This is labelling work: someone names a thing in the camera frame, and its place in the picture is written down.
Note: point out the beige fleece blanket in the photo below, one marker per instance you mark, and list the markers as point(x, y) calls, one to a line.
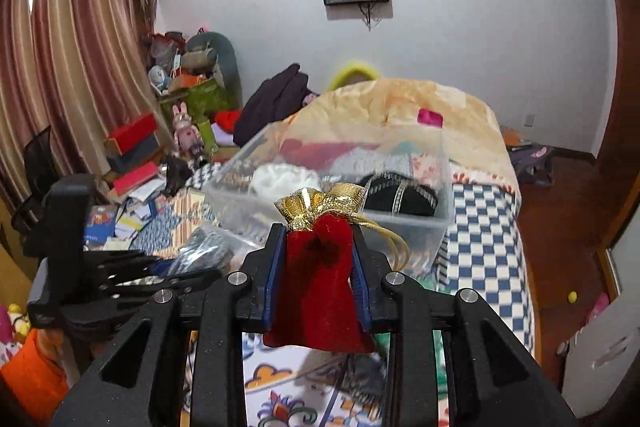
point(445, 134)

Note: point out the red velvet gold pouch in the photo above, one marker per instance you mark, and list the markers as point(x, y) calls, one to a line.
point(319, 300)

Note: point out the green cardboard box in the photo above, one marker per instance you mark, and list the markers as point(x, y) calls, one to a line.
point(204, 100)

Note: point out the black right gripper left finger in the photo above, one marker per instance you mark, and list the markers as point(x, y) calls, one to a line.
point(137, 380)

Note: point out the pink rabbit figurine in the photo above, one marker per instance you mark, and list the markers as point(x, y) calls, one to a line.
point(187, 137)

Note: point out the striped pink curtain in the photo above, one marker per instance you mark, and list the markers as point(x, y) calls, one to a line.
point(77, 67)

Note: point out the green bottle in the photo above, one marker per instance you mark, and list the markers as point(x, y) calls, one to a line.
point(207, 135)

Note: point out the grey-green plush toy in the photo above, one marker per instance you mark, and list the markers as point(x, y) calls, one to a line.
point(215, 55)

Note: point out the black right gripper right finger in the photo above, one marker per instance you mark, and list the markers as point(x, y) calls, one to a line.
point(492, 379)

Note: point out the white soft cloth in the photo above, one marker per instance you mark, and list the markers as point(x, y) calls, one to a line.
point(272, 182)

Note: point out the red gift box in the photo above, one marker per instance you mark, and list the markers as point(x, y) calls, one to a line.
point(126, 137)

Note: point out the dark purple jacket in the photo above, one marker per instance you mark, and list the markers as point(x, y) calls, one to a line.
point(275, 99)

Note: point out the black chain-trimmed pouch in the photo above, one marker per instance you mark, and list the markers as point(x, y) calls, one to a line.
point(396, 194)

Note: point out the black plastic bag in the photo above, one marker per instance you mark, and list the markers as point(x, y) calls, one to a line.
point(177, 173)

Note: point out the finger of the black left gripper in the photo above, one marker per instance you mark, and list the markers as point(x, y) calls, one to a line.
point(119, 261)
point(144, 289)

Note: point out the clear plastic storage box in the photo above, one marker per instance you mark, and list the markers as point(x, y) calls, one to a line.
point(243, 213)

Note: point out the patterned checkered tablecloth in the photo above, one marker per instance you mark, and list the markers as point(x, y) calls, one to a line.
point(482, 250)

